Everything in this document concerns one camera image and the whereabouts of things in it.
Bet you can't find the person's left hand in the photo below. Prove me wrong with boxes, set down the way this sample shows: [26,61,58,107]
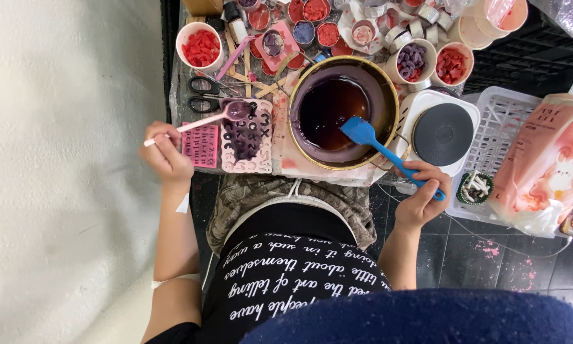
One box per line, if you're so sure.
[139,120,195,185]

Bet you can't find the person's right hand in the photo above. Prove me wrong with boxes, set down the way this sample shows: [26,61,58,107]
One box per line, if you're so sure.
[394,161,452,230]

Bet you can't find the pink plastic spoon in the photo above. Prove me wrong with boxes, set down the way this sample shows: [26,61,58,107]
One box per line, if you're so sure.
[143,99,254,148]

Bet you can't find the blue silicone spatula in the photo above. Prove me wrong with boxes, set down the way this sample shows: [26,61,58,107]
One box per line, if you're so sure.
[339,116,447,202]

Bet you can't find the hot pink letter mould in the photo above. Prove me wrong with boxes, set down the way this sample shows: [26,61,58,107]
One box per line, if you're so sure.
[181,122,220,169]

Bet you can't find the black scissors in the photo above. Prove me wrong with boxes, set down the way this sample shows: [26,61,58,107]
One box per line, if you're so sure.
[187,76,242,114]

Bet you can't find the pale pink number mould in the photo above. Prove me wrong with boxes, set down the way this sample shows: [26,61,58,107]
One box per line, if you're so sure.
[219,98,274,175]

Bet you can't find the camouflage shorts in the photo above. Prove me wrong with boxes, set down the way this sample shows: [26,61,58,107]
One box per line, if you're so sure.
[206,172,378,257]

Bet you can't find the white cup of red wax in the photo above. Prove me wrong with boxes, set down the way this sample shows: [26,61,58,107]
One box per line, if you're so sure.
[175,21,225,74]
[430,42,476,88]

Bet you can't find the bunch of wooden craft sticks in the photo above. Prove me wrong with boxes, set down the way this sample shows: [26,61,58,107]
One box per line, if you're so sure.
[223,29,288,99]

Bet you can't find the pink plastic stick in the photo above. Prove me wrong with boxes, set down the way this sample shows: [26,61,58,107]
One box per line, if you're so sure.
[214,36,257,81]

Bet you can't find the black-capped dropper bottle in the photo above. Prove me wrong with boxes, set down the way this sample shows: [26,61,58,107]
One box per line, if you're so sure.
[222,1,249,45]

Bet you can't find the pink square tray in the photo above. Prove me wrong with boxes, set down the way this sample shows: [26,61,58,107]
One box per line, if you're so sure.
[254,20,301,73]

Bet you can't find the gold-rimmed pot of dark wax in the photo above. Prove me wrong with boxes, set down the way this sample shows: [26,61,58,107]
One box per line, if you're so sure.
[274,50,411,172]

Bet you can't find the black printed shirt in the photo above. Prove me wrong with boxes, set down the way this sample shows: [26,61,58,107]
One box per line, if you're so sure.
[145,203,393,344]

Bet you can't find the cluster of wax-filled tins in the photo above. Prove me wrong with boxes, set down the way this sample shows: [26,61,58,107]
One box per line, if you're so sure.
[236,0,378,77]

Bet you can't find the white cup of purple wax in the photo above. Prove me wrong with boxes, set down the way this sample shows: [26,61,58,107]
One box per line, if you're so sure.
[385,38,438,88]

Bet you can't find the white electric hot plate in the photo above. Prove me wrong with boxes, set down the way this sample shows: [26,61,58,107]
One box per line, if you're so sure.
[392,89,482,179]

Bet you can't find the cluster of empty metal tins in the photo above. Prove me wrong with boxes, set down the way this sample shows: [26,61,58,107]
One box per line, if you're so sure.
[377,0,455,54]

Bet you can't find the green-rimmed cup of wicks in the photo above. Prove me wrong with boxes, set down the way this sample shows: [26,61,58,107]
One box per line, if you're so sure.
[456,170,495,205]

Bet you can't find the dark blue fuzzy garment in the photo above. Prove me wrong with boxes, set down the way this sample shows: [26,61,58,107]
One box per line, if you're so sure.
[239,288,573,344]

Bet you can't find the white plastic basket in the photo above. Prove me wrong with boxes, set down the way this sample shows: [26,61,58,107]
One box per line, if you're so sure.
[446,86,573,226]

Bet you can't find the stack of white paper cups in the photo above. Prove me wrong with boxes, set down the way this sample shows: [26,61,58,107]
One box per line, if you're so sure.
[446,0,529,51]

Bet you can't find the black plastic crate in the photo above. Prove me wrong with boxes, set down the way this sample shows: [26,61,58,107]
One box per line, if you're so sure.
[462,5,573,98]

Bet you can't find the pink bunny print tissue pack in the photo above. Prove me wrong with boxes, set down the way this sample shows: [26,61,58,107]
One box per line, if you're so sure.
[488,93,573,239]

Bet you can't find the clear plastic bag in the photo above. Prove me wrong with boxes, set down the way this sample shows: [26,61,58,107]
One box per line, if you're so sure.
[527,0,573,40]

